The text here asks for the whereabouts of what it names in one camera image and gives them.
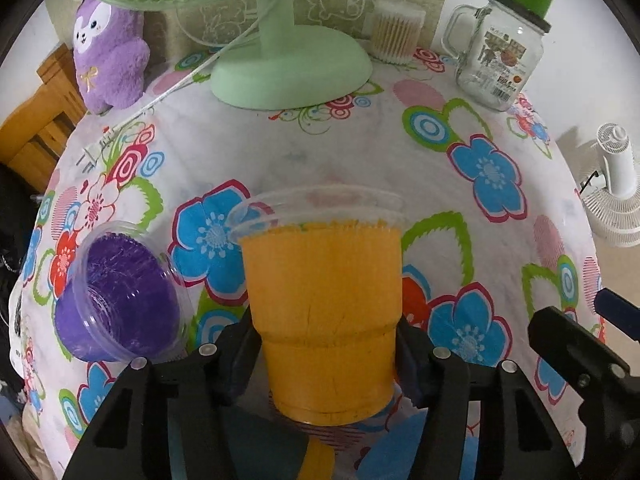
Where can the cotton swab container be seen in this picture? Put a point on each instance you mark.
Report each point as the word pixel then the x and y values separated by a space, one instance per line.
pixel 395 32

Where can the wooden chair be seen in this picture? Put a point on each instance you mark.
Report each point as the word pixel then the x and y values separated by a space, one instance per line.
pixel 34 136

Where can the glass mug jar green lid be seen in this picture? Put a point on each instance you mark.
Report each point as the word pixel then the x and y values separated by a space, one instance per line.
pixel 496 47

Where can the white small fan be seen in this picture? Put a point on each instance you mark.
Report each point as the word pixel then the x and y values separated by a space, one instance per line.
pixel 610 192

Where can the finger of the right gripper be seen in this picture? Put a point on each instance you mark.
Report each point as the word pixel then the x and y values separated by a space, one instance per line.
pixel 619 311
pixel 609 392

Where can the purple plastic cup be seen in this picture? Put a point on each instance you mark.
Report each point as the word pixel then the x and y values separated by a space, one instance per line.
pixel 123 299

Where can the orange plastic cup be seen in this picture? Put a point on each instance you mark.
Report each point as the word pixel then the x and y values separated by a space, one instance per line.
pixel 323 266

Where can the blue plastic cup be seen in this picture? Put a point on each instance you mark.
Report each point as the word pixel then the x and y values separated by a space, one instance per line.
pixel 393 454

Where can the green desk fan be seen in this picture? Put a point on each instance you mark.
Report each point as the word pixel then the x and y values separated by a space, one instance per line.
pixel 277 64

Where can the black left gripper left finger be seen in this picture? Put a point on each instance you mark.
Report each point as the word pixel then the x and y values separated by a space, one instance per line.
pixel 180 410

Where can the teal cylinder with yellow band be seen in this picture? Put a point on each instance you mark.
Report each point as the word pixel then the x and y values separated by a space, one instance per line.
pixel 263 449

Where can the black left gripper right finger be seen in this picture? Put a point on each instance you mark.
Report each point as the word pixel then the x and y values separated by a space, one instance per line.
pixel 489 418

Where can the floral tablecloth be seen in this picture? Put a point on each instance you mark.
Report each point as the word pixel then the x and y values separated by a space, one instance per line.
pixel 496 228

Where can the purple plush toy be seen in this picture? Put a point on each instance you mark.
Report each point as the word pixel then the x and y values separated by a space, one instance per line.
pixel 110 55

